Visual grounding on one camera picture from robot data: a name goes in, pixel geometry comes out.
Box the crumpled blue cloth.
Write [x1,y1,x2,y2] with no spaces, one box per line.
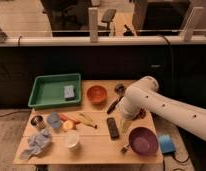
[19,129,52,160]

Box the red bowl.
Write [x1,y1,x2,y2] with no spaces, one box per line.
[87,85,107,104]

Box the yellow apple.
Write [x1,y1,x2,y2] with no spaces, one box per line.
[62,120,75,132]

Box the blue plastic cup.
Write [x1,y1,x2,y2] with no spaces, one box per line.
[47,112,61,129]

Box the small metal cup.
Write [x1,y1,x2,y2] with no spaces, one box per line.
[30,115,45,130]

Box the orange carrot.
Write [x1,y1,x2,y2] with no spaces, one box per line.
[60,114,80,124]

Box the dark grape bunch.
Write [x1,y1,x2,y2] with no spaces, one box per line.
[134,109,146,120]

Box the blue sponge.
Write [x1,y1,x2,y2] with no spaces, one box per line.
[64,85,75,100]

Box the black office chair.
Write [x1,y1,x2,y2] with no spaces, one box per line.
[98,9,116,36]

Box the purple bowl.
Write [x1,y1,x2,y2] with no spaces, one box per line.
[128,127,159,157]

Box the white cup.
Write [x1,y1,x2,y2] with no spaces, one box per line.
[64,130,80,150]

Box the black remote control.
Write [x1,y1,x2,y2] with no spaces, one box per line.
[107,117,119,140]

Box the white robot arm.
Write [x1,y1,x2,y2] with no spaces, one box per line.
[118,76,206,141]

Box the black handled kitchen tool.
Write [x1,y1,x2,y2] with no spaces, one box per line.
[107,84,126,114]

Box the white horizontal rail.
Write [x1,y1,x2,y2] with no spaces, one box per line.
[0,36,206,47]

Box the green plastic tray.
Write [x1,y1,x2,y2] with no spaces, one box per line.
[28,73,82,109]

